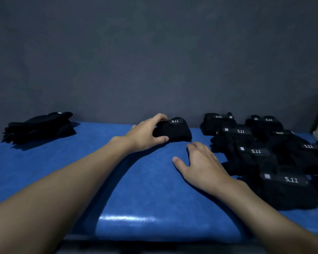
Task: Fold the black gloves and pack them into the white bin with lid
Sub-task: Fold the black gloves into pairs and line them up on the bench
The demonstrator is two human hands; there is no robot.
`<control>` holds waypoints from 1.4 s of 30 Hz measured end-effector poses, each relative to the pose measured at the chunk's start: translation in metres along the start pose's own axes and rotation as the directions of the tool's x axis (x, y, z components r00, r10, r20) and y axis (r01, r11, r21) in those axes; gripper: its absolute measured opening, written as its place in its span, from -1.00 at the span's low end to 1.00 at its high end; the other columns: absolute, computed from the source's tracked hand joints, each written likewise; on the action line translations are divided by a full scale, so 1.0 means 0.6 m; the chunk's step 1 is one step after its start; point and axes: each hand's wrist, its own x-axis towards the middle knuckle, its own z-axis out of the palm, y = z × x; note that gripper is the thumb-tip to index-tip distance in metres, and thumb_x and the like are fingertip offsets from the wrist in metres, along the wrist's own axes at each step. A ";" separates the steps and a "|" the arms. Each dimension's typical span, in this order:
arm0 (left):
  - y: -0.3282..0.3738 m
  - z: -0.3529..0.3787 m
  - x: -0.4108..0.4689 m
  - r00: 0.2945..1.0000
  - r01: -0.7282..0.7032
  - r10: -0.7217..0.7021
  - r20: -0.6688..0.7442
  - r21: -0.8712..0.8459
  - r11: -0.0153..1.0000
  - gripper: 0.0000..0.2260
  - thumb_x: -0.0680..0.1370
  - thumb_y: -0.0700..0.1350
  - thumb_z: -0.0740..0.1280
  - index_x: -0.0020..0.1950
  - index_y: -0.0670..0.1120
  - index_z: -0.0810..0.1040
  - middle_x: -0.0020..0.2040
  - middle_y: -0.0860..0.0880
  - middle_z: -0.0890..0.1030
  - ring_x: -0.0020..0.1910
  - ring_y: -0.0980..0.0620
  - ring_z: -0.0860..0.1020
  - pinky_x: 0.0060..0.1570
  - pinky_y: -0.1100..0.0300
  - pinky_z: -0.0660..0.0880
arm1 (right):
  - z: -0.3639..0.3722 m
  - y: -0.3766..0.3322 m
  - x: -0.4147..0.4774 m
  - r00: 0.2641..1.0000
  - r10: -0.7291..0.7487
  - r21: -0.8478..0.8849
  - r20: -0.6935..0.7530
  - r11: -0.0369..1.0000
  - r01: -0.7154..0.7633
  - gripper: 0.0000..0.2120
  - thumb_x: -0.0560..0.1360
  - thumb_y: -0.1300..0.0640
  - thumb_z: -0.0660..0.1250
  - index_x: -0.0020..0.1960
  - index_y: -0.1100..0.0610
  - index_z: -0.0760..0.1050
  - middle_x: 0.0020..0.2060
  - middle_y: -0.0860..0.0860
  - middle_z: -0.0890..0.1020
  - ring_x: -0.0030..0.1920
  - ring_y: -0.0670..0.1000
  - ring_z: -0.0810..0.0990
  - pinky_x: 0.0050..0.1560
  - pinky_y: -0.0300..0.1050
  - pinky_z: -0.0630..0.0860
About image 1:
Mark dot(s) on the person's left hand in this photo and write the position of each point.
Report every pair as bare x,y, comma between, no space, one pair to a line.
140,137

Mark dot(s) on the person's right hand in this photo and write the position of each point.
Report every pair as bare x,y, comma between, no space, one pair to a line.
204,169

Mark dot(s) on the pile of black gloves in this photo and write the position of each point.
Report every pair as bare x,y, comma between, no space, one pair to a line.
39,126

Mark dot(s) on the person's left forearm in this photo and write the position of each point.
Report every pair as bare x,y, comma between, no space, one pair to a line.
55,187

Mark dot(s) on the person's right forearm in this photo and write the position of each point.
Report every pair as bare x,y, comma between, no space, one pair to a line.
267,224

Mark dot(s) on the blue padded bench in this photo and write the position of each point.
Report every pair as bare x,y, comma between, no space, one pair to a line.
148,182

